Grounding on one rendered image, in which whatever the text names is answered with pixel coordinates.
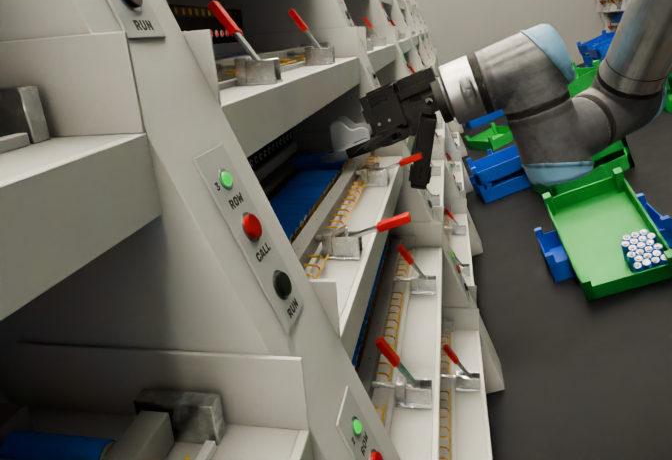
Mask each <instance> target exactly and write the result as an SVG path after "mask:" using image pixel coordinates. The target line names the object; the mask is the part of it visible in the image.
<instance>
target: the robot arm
mask: <svg viewBox="0 0 672 460"><path fill-rule="evenodd" d="M671 71H672V0H629V2H628V4H627V6H626V9H625V11H624V14H623V16H622V18H621V21H620V23H619V25H618V28H617V30H616V32H615V35H614V37H613V40H612V42H611V44H610V47H609V49H608V51H607V54H606V56H605V58H604V60H603V61H602V62H601V64H600V66H599V68H598V70H597V73H596V75H595V78H594V80H593V83H592V85H591V86H590V87H589V88H588V89H587V90H585V91H583V92H581V93H579V94H577V95H576V96H574V97H572V98H571V95H570V93H569V89H568V86H567V83H568V84H571V83H572V82H573V81H574V80H575V77H576V73H575V69H574V66H573V64H572V60H571V57H570V55H569V52H568V50H567V48H566V46H565V44H564V42H563V40H562V38H561V37H560V35H559V34H558V32H557V31H556V30H555V29H554V28H553V27H552V26H551V25H549V24H540V25H537V26H535V27H532V28H529V29H527V30H520V31H519V33H517V34H515V35H513V36H510V37H508V38H506V39H503V40H501V41H499V42H496V43H494V44H492V45H489V46H487V47H485V48H483V49H480V50H478V51H476V52H473V53H471V54H469V55H467V56H466V55H465V56H463V57H461V58H458V59H456V60H454V61H451V62H449V63H447V64H445V65H442V66H440V67H439V68H438V72H439V76H440V77H438V75H437V76H436V75H435V73H434V70H433V67H432V65H431V66H429V67H427V68H424V69H422V70H420V71H417V72H415V73H413V74H410V75H408V76H406V77H404V78H401V79H399V80H397V81H396V80H395V81H393V82H391V83H388V84H386V85H384V86H382V87H379V88H377V89H375V90H372V91H370V92H368V93H366V96H365V97H362V98H360V99H359V101H360V103H361V106H362V108H363V111H362V114H363V116H364V118H365V121H366V122H363V123H360V124H355V123H353V122H352V121H351V120H350V119H349V118H348V117H346V116H341V117H339V118H338V119H337V120H336V121H335V122H333V123H332V124H331V125H330V135H331V141H332V147H333V150H331V151H329V152H327V153H330V154H327V155H325V156H323V157H320V158H319V159H320V161H321V162H329V163H335V162H339V161H343V160H347V159H351V158H354V157H357V156H360V155H363V154H366V153H369V152H371V151H374V150H376V149H379V148H381V147H387V146H390V145H393V144H395V143H398V142H400V141H402V140H404V139H406V138H408V137H409V136H415V135H416V133H417V130H418V134H417V141H416V148H415V154H417V153H419V152H421V153H422V156H423V158H422V159H420V160H417V161H415V162H413V164H411V166H410V170H409V171H408V175H409V181H410V182H411V183H410V184H411V188H415V189H422V190H425V189H426V188H427V184H429V183H430V178H431V177H432V172H431V170H432V167H431V166H430V162H431V156H432V149H433V143H434V136H435V130H436V123H437V116H436V114H435V112H437V111H440V113H441V115H442V117H443V120H444V122H445V123H449V122H451V121H454V117H455V118H456V120H457V122H458V124H463V123H466V122H469V121H471V120H474V119H476V118H479V117H481V116H484V115H486V114H490V113H492V112H494V111H498V110H500V109H503V112H504V114H505V117H506V120H507V123H508V125H509V128H510V131H511V134H512V137H513V139H514V142H515V145H516V148H517V150H518V153H519V156H520V159H521V162H522V164H521V166H522V167H523V168H524V170H525V172H526V175H527V177H528V179H529V181H530V182H531V183H533V184H535V185H540V186H543V185H544V186H549V185H557V184H562V183H567V182H570V181H574V180H577V179H579V178H582V177H584V176H586V175H588V174H589V173H590V172H591V171H593V169H594V161H592V159H591V157H592V156H594V155H596V154H597V153H599V152H601V151H603V150H604V149H605V148H606V147H608V146H610V145H612V144H613V143H615V142H617V141H618V140H620V139H622V138H624V137H625V136H627V135H629V134H631V133H632V132H634V131H637V130H640V129H642V128H644V127H645V126H647V125H648V124H650V123H651V122H652V121H653V120H654V119H655V118H656V117H658V116H659V114H660V113H661V112H662V110H663V109H664V107H665V104H666V100H667V90H666V86H665V85H666V83H667V79H668V76H669V74H670V73H671ZM387 86H388V87H387ZM426 98H431V99H432V100H433V102H432V101H430V100H429V101H428V102H427V103H426V101H425V99H426ZM420 113H421V114H420ZM419 117H420V121H419ZM418 124H419V127H418Z"/></svg>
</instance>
